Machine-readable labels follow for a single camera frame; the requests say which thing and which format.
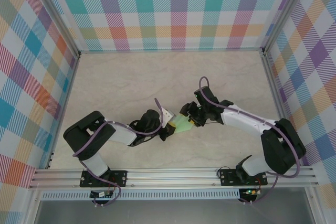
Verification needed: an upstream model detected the light green cloth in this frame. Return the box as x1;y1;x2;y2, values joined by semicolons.
173;113;196;133

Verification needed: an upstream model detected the small black controller board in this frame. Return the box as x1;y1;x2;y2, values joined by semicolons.
90;190;115;199

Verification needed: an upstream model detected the controller board with green light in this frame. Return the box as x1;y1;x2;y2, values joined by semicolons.
243;188;262;196

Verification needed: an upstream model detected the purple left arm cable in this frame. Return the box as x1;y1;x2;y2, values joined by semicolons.
72;98;165;208

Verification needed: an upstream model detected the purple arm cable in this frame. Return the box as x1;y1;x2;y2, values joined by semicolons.
199;76;302;205
72;98;165;208

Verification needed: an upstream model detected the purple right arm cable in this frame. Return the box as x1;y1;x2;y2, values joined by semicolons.
199;76;302;205

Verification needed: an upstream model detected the wide aluminium mounting rail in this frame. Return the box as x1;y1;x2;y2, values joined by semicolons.
28;166;320;190

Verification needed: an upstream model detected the thin aluminium frame rail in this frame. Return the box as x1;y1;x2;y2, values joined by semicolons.
46;53;81;169
78;47;265;55
261;49;301;167

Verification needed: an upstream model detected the perforated grey cable tray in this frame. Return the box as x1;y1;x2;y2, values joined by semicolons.
41;189;241;200

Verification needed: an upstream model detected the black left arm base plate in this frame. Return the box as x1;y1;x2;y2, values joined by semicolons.
80;170;128;188

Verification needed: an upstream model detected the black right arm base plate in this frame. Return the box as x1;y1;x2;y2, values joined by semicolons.
219;168;268;187

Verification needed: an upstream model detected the aluminium frame post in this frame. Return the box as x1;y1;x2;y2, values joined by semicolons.
261;0;312;56
30;0;81;59

